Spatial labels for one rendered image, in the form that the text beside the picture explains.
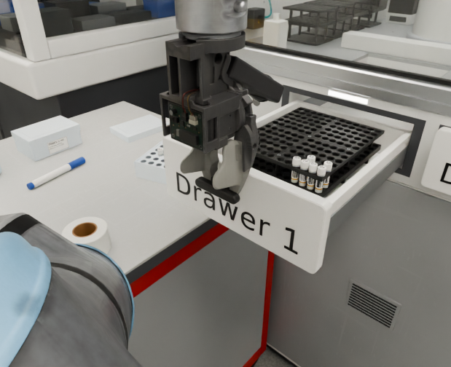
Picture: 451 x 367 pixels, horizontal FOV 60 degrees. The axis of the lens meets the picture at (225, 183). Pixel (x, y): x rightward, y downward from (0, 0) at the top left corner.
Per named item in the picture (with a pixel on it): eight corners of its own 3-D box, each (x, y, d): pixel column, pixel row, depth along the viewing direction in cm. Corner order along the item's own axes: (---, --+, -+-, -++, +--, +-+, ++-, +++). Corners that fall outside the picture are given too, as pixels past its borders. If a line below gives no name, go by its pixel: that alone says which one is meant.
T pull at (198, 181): (234, 206, 51) (234, 197, 50) (194, 186, 55) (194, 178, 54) (252, 194, 53) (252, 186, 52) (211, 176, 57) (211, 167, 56)
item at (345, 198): (312, 255, 52) (318, 218, 49) (181, 186, 67) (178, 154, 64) (417, 151, 78) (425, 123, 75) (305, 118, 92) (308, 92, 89)
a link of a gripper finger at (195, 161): (172, 192, 53) (174, 134, 48) (202, 175, 57) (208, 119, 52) (188, 203, 52) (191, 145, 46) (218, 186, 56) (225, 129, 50)
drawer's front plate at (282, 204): (315, 276, 51) (326, 207, 45) (167, 194, 67) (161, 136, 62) (321, 269, 52) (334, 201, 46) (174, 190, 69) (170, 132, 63)
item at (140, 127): (128, 143, 97) (127, 137, 96) (110, 132, 103) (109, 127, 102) (169, 128, 105) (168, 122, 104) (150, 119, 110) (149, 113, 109)
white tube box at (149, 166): (170, 186, 81) (168, 170, 79) (135, 177, 84) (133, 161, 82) (197, 159, 90) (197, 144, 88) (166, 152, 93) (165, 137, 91)
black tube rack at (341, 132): (316, 214, 60) (322, 178, 56) (229, 175, 69) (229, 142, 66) (377, 162, 74) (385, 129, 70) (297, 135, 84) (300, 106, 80)
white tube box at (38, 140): (34, 162, 89) (28, 141, 86) (16, 151, 94) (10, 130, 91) (83, 143, 97) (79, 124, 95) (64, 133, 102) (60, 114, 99)
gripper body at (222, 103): (162, 140, 47) (151, 35, 41) (210, 119, 53) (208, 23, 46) (208, 160, 43) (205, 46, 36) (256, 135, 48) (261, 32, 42)
